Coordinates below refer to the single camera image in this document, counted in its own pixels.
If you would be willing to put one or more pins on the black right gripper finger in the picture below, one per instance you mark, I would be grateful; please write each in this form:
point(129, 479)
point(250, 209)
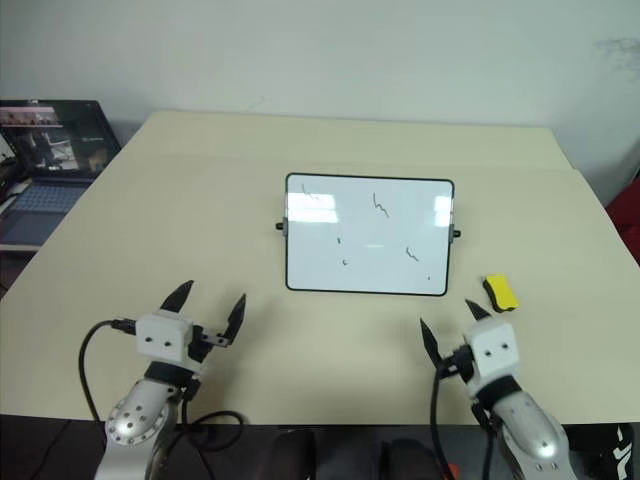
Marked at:
point(477, 312)
point(431, 345)

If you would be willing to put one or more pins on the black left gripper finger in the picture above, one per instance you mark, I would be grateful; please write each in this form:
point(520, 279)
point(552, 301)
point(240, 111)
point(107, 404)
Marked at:
point(236, 320)
point(179, 300)

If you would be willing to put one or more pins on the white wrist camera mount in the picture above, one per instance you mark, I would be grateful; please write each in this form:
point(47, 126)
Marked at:
point(492, 350)
point(165, 340)

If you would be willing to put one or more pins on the small orange object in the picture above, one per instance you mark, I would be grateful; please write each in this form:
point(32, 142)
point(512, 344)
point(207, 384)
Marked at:
point(452, 472)

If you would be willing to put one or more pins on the dark rounded shape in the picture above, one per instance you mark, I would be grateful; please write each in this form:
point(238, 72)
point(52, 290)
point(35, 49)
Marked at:
point(410, 460)
point(292, 455)

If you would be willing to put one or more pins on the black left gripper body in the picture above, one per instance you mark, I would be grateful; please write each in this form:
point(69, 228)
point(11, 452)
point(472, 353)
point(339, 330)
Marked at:
point(200, 345)

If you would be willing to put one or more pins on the open dark laptop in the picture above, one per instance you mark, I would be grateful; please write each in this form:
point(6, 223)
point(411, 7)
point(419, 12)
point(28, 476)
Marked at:
point(50, 150)

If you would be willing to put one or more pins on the red fabric object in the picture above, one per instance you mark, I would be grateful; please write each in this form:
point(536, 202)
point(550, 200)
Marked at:
point(625, 215)

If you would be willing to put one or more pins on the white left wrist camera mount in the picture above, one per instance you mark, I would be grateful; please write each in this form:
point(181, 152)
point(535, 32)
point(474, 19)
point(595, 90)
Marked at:
point(165, 340)

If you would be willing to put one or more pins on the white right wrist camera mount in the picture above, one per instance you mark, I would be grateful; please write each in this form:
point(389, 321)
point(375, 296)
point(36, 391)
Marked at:
point(492, 350)

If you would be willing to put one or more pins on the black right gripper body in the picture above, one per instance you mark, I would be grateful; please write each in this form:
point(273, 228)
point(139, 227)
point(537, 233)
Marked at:
point(462, 362)

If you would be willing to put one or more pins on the black shoe with white marking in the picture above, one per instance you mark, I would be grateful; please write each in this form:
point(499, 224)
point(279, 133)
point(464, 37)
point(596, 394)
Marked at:
point(627, 450)

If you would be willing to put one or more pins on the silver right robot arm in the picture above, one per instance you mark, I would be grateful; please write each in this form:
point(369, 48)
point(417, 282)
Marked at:
point(530, 425)

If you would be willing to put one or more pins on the yellow and black eraser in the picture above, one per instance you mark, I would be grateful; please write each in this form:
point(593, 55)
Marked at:
point(501, 292)

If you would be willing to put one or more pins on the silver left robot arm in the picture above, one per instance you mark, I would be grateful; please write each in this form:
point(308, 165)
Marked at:
point(135, 410)

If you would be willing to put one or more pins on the small black-framed whiteboard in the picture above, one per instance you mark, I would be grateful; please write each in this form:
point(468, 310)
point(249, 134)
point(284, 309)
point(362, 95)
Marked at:
point(370, 230)

